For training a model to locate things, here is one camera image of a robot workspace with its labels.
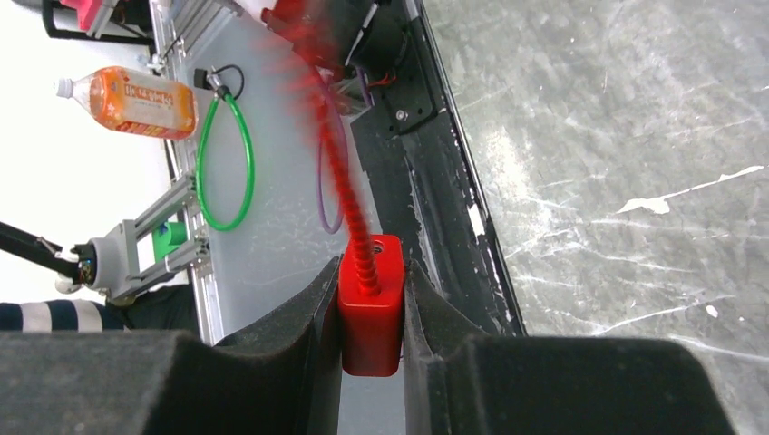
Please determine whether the red cable lock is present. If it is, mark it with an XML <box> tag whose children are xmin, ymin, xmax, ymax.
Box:
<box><xmin>260</xmin><ymin>1</ymin><xmax>405</xmax><ymax>377</ymax></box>

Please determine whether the green plastic block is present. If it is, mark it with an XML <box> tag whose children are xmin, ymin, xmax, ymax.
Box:
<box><xmin>151</xmin><ymin>221</ymin><xmax>188</xmax><ymax>262</ymax></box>

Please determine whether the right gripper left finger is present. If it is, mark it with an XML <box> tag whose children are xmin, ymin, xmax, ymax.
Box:
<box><xmin>1</xmin><ymin>258</ymin><xmax>341</xmax><ymax>434</ymax></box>

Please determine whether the pink plastic clamp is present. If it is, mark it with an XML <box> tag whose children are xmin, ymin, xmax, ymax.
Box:
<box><xmin>60</xmin><ymin>0</ymin><xmax>118</xmax><ymax>32</ymax></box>

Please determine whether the green cable lock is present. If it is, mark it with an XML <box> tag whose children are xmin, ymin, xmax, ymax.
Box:
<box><xmin>193</xmin><ymin>63</ymin><xmax>256</xmax><ymax>232</ymax></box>

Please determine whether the aluminium frame rail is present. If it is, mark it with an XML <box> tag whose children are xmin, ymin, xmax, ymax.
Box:
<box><xmin>86</xmin><ymin>1</ymin><xmax>235</xmax><ymax>344</ymax></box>

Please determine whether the orange drink bottle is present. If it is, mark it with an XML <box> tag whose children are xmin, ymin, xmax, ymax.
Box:
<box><xmin>54</xmin><ymin>66</ymin><xmax>199</xmax><ymax>140</ymax></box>

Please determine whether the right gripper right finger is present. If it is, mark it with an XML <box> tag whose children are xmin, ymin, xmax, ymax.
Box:
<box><xmin>404</xmin><ymin>262</ymin><xmax>734</xmax><ymax>434</ymax></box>

